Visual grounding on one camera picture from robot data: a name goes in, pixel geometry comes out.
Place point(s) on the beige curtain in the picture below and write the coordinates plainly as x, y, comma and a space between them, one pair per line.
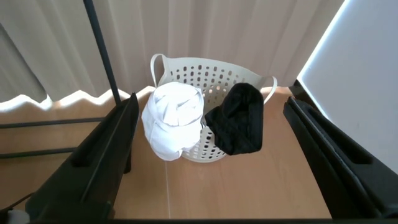
202, 28

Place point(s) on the black garment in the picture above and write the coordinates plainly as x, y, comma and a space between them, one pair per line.
239, 124

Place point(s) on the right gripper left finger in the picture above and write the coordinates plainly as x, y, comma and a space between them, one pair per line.
93, 174

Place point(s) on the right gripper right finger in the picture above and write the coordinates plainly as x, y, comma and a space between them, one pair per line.
357, 186

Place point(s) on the black clothes rack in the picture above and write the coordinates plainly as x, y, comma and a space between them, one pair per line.
101, 46

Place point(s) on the white printed t-shirt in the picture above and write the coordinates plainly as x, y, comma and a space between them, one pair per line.
171, 124

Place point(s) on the white laundry basket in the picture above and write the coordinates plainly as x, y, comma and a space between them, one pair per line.
217, 67

